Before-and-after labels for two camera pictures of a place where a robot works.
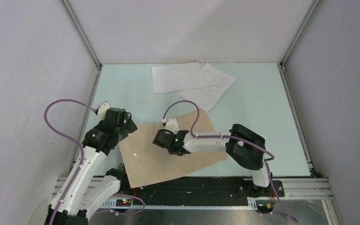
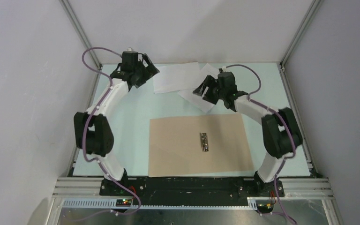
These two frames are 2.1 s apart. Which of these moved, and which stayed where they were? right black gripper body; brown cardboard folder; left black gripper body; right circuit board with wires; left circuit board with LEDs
Moved: left black gripper body; right black gripper body; brown cardboard folder
Stayed: left circuit board with LEDs; right circuit board with wires
